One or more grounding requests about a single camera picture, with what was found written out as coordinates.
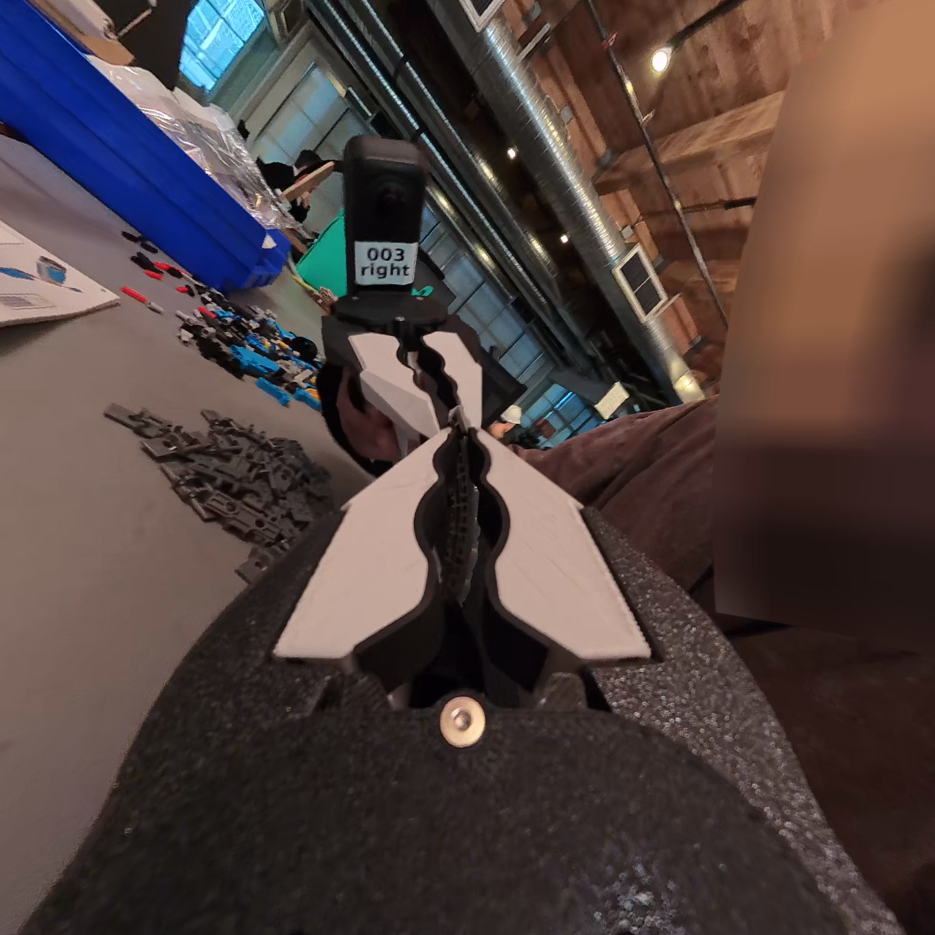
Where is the pile of grey track pieces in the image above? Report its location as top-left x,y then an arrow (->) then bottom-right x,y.
101,400 -> 335,587

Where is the grey toy track chain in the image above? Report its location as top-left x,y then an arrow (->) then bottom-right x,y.
438,408 -> 481,609

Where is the silver ventilation duct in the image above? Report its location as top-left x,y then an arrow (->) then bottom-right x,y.
430,0 -> 704,404

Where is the heap of blue black bricks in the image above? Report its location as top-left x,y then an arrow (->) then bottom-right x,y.
174,287 -> 327,411

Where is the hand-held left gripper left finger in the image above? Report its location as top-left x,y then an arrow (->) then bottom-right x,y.
274,430 -> 452,669

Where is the clear plastic bags bundle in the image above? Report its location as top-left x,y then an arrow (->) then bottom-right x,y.
86,55 -> 295,236

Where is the building instruction booklet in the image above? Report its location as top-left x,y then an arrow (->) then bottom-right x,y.
0,219 -> 123,330

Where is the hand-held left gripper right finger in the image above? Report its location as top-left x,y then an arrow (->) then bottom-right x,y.
473,430 -> 653,669

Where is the black panel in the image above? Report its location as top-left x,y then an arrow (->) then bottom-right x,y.
97,0 -> 194,92

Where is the person's right hand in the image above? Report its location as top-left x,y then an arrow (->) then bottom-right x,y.
339,394 -> 410,476

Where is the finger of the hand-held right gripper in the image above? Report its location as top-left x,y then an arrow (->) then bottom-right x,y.
348,333 -> 444,455
427,331 -> 485,432

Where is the blue plastic bin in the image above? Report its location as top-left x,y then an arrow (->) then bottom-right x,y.
0,0 -> 295,295

